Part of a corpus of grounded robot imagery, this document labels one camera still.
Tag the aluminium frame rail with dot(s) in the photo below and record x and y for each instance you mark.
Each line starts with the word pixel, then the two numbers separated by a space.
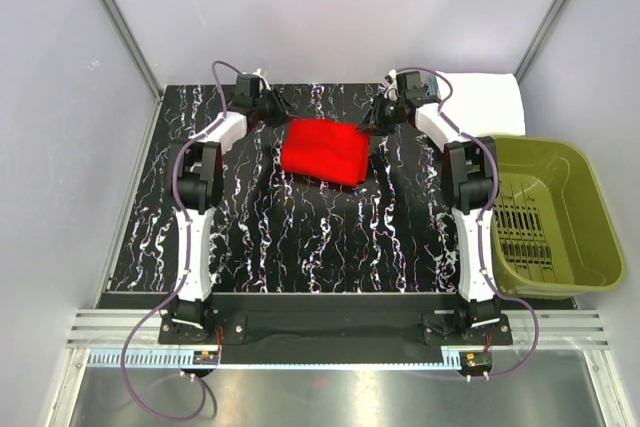
pixel 553 329

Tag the white folded t-shirt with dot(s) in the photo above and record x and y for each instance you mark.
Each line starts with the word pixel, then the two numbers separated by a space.
pixel 483 104

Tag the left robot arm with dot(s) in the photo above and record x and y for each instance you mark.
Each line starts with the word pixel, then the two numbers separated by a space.
pixel 195 185

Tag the right aluminium corner post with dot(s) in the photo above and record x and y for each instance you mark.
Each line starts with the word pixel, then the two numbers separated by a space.
pixel 541 36

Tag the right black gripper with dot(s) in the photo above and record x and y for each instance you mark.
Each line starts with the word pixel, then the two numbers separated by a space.
pixel 372 121

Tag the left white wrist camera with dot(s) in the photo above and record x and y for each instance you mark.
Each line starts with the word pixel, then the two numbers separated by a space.
pixel 248 89

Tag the olive green plastic basket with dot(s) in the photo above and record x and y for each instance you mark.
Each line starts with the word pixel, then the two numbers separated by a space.
pixel 552 236

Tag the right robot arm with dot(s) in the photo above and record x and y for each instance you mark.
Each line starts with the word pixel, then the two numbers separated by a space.
pixel 469 186

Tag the aluminium corner post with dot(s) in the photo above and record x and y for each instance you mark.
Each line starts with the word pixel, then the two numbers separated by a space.
pixel 541 36
pixel 132 47

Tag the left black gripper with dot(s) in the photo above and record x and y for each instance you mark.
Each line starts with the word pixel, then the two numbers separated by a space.
pixel 281 107

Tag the left aluminium corner post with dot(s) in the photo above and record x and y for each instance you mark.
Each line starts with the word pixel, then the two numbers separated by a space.
pixel 132 47

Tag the white slotted cable duct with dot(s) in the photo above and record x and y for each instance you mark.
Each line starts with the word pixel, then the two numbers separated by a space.
pixel 189 359

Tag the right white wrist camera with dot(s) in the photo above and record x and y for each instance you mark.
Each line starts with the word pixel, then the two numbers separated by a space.
pixel 408 87

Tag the red t-shirt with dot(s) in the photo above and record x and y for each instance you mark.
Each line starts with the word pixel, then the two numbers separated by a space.
pixel 326 150

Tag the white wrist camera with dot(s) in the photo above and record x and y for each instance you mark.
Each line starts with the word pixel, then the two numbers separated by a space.
pixel 248 89
pixel 408 87

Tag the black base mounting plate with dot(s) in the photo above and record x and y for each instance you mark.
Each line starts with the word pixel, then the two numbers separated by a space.
pixel 370 303

